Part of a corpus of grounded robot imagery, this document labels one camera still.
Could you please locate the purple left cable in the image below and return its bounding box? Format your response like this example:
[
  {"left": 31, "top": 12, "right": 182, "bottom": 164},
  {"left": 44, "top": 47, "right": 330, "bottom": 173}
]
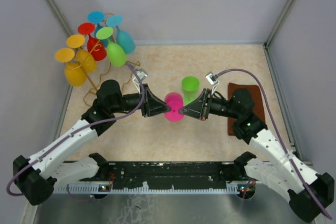
[{"left": 5, "top": 61, "right": 145, "bottom": 204}]

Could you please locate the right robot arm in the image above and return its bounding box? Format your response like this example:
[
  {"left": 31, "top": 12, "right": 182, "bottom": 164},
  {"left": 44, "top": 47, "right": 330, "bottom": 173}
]
[{"left": 179, "top": 88, "right": 334, "bottom": 223}]

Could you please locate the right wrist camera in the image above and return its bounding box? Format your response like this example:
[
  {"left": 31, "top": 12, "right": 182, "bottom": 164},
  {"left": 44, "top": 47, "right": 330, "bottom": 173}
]
[{"left": 205, "top": 71, "right": 219, "bottom": 95}]

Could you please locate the teal wine glass rear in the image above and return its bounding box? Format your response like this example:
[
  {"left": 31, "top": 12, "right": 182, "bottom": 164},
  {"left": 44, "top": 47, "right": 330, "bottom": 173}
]
[{"left": 88, "top": 11, "right": 106, "bottom": 38}]

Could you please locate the green wine glass front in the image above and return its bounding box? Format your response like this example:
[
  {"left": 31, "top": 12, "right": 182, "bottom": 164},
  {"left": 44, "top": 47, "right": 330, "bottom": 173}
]
[{"left": 181, "top": 76, "right": 200, "bottom": 105}]

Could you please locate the orange wine glass front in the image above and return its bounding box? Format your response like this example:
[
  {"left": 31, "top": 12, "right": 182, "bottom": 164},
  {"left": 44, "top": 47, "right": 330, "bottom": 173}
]
[{"left": 55, "top": 48, "right": 87, "bottom": 87}]

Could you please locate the pink wine glass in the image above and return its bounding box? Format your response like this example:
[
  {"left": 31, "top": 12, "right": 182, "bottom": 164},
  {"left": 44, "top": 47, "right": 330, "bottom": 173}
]
[{"left": 164, "top": 92, "right": 184, "bottom": 122}]

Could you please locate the green wine glass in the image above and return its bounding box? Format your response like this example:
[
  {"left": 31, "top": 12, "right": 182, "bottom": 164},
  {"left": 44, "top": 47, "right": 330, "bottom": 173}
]
[
  {"left": 96, "top": 27, "right": 128, "bottom": 67},
  {"left": 181, "top": 76, "right": 200, "bottom": 105}
]

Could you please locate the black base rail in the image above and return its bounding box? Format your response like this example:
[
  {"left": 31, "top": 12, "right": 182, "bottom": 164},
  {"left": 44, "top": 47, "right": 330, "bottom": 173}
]
[{"left": 78, "top": 160, "right": 253, "bottom": 190}]

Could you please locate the brown cloth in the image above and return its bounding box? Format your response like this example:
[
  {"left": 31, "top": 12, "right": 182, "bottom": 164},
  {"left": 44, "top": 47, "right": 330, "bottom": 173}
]
[{"left": 226, "top": 88, "right": 267, "bottom": 143}]

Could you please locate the orange wine glass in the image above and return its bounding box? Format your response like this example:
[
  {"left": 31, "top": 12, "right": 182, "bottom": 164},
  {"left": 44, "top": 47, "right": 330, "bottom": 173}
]
[
  {"left": 55, "top": 48, "right": 87, "bottom": 87},
  {"left": 66, "top": 34, "right": 97, "bottom": 73}
]

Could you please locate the teal wine glass front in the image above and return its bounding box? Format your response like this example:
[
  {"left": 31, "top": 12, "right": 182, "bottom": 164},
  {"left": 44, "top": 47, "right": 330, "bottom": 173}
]
[{"left": 106, "top": 15, "right": 136, "bottom": 55}]

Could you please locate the gold wire glass rack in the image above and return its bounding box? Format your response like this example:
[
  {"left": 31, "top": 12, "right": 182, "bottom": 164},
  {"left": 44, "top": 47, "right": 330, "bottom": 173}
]
[{"left": 73, "top": 13, "right": 141, "bottom": 105}]

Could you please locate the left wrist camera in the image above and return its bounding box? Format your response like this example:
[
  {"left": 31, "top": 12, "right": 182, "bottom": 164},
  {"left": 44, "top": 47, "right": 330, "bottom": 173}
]
[{"left": 132, "top": 68, "right": 148, "bottom": 93}]

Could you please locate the orange wine glass rear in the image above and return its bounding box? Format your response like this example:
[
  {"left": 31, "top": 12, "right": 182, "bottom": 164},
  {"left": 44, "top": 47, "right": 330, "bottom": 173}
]
[{"left": 66, "top": 34, "right": 97, "bottom": 73}]

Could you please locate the teal wine glass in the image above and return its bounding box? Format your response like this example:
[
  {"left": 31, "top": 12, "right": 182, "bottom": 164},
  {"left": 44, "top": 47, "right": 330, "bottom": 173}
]
[
  {"left": 88, "top": 11, "right": 106, "bottom": 38},
  {"left": 106, "top": 15, "right": 136, "bottom": 55}
]

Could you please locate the red wine glass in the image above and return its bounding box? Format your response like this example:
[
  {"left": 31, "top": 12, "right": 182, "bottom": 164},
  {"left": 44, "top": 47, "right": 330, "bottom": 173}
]
[{"left": 77, "top": 22, "right": 107, "bottom": 61}]

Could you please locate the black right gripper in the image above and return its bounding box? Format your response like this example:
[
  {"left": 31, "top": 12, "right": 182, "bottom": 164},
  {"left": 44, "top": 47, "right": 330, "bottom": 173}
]
[{"left": 179, "top": 88, "right": 239, "bottom": 121}]

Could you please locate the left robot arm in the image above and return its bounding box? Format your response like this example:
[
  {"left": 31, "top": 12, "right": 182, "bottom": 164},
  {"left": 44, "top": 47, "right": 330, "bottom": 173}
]
[{"left": 10, "top": 80, "right": 170, "bottom": 206}]

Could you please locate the green wine glass rear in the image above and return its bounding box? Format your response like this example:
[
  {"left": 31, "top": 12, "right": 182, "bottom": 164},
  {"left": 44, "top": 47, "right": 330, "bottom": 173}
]
[{"left": 96, "top": 27, "right": 128, "bottom": 67}]

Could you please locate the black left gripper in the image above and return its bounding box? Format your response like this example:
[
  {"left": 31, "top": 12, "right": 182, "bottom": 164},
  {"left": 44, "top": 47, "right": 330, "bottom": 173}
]
[{"left": 110, "top": 83, "right": 172, "bottom": 118}]

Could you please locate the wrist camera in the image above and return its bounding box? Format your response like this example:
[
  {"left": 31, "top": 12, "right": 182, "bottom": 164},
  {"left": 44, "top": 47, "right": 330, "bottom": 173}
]
[
  {"left": 205, "top": 71, "right": 219, "bottom": 95},
  {"left": 132, "top": 68, "right": 148, "bottom": 93}
]

